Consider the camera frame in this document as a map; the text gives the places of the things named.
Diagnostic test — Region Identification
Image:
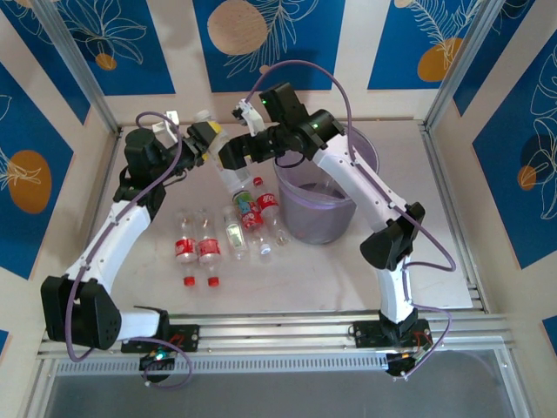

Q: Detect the grey metal sheet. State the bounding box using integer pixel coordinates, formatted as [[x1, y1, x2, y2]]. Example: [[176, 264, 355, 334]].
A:
[[42, 347, 534, 418]]

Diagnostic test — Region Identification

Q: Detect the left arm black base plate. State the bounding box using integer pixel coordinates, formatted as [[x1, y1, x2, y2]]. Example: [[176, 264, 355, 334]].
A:
[[120, 323, 202, 354]]

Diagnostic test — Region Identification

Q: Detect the large clear unlabelled plastic bottle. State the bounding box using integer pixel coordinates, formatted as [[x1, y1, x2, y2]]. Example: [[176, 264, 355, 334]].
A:
[[193, 108, 258, 195]]

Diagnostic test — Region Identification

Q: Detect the grey slotted cable duct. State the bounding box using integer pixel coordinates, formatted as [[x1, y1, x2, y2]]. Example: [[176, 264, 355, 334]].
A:
[[53, 351, 393, 378]]

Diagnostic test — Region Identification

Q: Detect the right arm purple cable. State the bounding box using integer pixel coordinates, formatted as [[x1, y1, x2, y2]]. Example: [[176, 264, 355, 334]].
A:
[[242, 59, 458, 381]]

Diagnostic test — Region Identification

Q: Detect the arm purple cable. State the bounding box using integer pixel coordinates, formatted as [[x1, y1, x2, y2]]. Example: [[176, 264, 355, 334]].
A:
[[64, 111, 186, 363], [242, 59, 458, 381]]

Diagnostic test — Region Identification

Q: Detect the aluminium frame post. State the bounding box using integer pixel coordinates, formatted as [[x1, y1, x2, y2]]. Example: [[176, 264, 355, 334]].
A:
[[31, 0, 124, 137], [423, 0, 511, 128]]

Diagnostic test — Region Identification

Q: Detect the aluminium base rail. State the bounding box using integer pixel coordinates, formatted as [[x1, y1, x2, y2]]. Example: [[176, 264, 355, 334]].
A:
[[36, 310, 520, 363]]

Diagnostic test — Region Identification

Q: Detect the blue floral wall panel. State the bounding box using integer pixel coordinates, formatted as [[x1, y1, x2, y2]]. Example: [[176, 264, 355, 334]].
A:
[[55, 0, 178, 98], [0, 60, 76, 281], [366, 0, 496, 91], [471, 29, 557, 272], [191, 0, 347, 94]]

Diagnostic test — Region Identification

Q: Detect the green red label bottle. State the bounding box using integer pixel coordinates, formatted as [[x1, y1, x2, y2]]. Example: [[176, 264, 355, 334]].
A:
[[232, 189, 276, 256]]

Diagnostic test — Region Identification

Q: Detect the aluminium side rail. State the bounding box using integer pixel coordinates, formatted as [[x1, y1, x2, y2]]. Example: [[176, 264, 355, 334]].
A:
[[419, 123, 489, 314], [59, 129, 124, 324]]

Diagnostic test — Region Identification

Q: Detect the short black cable loop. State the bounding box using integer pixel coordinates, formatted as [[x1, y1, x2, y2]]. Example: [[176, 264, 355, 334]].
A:
[[272, 151, 311, 170]]

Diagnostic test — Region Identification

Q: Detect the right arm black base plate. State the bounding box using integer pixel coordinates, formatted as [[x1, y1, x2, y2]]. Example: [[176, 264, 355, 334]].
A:
[[352, 319, 433, 350]]

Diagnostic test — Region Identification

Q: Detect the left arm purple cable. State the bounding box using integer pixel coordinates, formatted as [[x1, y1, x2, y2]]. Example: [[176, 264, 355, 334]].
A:
[[64, 111, 186, 363]]

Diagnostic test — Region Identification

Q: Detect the red label cola bottle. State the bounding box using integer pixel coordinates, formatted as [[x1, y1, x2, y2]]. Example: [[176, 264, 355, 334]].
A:
[[173, 208, 199, 289], [194, 208, 224, 289], [252, 175, 292, 248]]

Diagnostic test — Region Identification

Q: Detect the translucent purple plastic bin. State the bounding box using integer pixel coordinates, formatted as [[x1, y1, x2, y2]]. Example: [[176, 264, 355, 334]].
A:
[[272, 123, 379, 246]]

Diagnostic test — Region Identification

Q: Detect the small clear white-label bottle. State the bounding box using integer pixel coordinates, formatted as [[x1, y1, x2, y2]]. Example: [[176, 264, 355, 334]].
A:
[[220, 204, 250, 262]]

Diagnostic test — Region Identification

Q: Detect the purple cable loop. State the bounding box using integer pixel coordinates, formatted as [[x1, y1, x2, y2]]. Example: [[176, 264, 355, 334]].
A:
[[140, 347, 193, 389]]

